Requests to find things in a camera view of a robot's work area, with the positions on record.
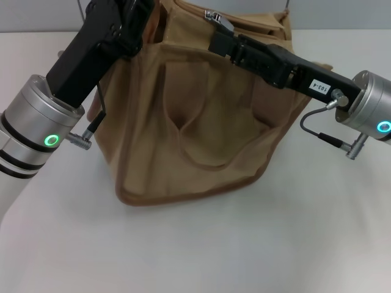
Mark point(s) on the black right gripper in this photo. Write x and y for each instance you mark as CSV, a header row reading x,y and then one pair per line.
x,y
305,77

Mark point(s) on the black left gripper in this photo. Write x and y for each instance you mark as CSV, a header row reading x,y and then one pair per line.
x,y
91,45

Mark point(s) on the silver metal zipper pull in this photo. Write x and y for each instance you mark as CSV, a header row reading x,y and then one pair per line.
x,y
224,24

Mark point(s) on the khaki canvas food bag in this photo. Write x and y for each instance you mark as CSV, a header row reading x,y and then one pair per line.
x,y
214,137

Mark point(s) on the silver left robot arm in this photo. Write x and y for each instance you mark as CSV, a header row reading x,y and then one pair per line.
x,y
27,131

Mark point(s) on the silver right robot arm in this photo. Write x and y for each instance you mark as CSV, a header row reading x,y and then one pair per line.
x,y
369,103

